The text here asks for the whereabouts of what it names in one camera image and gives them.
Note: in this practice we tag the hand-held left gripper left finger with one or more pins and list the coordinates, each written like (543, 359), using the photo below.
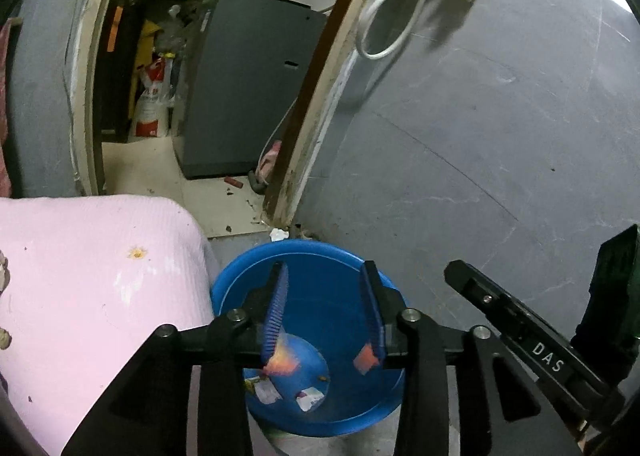
(277, 306)

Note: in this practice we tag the yellow bag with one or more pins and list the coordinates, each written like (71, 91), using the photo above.
(147, 36)

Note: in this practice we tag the white paper scrap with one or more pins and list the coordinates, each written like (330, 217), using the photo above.
(310, 398)
(265, 391)

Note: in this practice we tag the pink rag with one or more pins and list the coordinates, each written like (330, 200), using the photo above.
(270, 161)

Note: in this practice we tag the wooden door frame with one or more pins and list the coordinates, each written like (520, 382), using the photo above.
(325, 101)

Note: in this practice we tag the orange snack wrapper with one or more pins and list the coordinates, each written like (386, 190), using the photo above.
(282, 363)

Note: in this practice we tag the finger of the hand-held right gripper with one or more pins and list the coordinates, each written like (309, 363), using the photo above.
(525, 331)

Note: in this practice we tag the blue plastic basin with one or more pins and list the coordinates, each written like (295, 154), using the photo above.
(320, 286)

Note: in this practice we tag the grey washing machine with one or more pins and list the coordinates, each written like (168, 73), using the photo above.
(240, 86)

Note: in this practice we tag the light pink towel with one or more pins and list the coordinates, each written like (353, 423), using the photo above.
(75, 286)

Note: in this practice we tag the crumpled white paper ball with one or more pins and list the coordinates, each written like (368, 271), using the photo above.
(278, 234)

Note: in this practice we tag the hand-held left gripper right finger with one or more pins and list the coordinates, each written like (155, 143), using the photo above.
(370, 306)

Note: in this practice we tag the pile of wrappers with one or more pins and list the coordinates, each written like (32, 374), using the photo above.
(4, 338)

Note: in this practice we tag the white rice sack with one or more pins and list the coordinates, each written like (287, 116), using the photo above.
(150, 111)

